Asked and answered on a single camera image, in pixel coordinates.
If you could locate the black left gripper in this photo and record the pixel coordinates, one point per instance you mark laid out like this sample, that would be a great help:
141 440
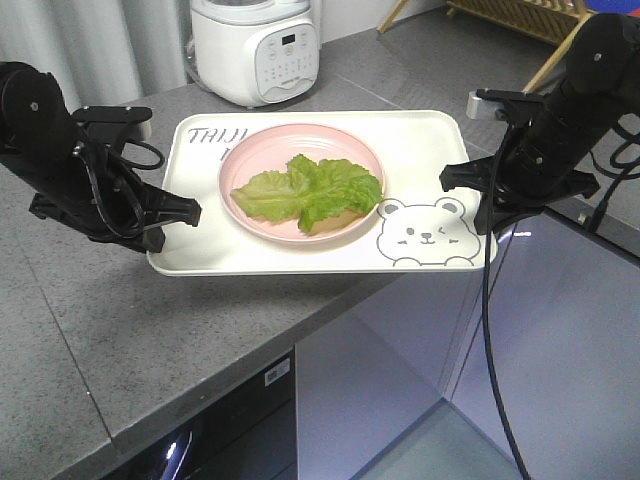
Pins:
118 207

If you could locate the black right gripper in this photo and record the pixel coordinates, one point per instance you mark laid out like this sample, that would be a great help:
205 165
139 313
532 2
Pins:
547 137

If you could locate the cream bear tray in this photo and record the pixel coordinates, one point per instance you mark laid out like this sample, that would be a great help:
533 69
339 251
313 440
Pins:
419 226

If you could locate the pink round plate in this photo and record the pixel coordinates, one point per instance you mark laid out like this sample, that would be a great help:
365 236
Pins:
272 149

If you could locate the green lettuce leaf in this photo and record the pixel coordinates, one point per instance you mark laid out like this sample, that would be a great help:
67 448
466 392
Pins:
320 196

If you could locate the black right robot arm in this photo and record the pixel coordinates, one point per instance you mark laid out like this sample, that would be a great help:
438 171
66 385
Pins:
601 75

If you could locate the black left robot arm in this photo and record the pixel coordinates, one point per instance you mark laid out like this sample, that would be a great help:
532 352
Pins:
74 161

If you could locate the grey white curtain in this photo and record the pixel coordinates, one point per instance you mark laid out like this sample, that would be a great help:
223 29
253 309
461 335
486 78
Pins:
100 52

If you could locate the wooden rack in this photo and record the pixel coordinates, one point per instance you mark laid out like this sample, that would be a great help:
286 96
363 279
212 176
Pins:
553 22

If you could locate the white blender appliance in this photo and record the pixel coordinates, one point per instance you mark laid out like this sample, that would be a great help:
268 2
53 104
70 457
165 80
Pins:
253 53

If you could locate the grey cabinet door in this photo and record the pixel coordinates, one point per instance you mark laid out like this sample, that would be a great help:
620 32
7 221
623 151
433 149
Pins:
397 386

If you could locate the black built-in drawer cabinet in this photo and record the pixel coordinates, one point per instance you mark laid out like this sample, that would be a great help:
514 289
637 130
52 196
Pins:
250 433

